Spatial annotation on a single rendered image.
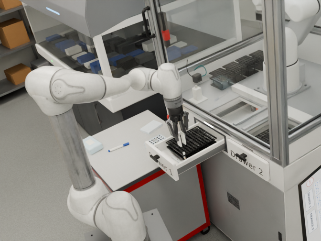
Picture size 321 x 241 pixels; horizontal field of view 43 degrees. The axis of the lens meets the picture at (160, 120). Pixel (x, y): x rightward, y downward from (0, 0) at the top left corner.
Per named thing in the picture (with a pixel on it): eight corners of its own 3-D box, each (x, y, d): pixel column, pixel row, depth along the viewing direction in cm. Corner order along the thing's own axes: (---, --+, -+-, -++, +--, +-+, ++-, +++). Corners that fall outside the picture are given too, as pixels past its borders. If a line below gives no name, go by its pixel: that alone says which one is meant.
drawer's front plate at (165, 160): (176, 181, 208) (172, 164, 202) (148, 157, 231) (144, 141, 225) (179, 180, 209) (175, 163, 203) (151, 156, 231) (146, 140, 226)
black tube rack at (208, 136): (185, 165, 215) (183, 155, 212) (167, 151, 229) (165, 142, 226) (218, 147, 223) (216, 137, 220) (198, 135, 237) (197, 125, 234)
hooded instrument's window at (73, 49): (109, 99, 282) (91, 37, 259) (37, 44, 421) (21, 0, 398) (236, 43, 324) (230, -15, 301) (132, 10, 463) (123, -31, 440)
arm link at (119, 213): (131, 255, 169) (119, 214, 159) (100, 240, 180) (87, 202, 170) (154, 230, 180) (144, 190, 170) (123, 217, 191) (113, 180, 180)
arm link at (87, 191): (99, 238, 179) (67, 223, 192) (123, 214, 190) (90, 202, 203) (43, 78, 143) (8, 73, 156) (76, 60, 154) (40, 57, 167)
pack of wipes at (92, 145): (103, 148, 258) (101, 142, 255) (91, 155, 253) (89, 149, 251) (92, 140, 269) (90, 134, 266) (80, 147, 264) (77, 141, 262)
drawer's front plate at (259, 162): (267, 181, 195) (266, 163, 190) (228, 156, 218) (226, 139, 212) (270, 180, 196) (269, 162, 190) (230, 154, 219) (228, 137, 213)
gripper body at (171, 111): (171, 111, 193) (174, 127, 198) (186, 104, 196) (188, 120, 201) (163, 105, 199) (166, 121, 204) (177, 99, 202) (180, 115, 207)
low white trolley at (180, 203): (142, 280, 259) (113, 191, 220) (102, 226, 307) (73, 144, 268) (214, 234, 280) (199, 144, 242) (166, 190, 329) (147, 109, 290)
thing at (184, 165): (176, 176, 209) (175, 167, 206) (152, 155, 229) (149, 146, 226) (236, 142, 224) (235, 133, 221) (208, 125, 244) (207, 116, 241)
